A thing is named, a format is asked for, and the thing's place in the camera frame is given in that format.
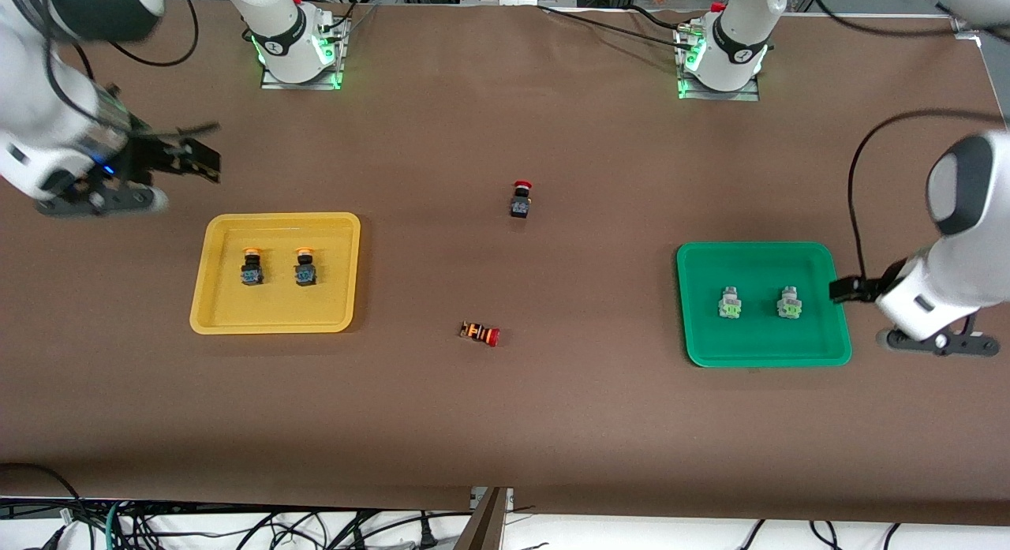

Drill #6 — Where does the black looped floor cable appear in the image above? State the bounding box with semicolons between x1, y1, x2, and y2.
0;463;84;527

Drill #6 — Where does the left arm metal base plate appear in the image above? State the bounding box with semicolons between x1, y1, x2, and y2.
677;25;761;103

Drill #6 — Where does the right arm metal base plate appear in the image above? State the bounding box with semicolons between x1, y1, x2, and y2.
260;17;346;91

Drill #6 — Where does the black base power cable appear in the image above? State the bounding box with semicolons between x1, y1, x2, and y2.
312;0;380;42

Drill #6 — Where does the yellow plastic tray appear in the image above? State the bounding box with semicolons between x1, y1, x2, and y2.
189;212;361;335

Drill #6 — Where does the table leg with bracket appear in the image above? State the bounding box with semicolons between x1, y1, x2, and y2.
454;487;514;550

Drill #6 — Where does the red button orange base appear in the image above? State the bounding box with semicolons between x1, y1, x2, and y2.
460;320;501;348

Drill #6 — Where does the brown table cover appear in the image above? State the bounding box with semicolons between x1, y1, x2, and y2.
0;0;1010;527

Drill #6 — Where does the long black table cable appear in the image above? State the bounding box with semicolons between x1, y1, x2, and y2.
537;4;687;46

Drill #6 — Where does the green plastic tray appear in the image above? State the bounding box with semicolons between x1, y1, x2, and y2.
676;241;853;369

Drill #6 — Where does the short black table cable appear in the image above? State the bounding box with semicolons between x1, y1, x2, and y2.
627;4;691;32

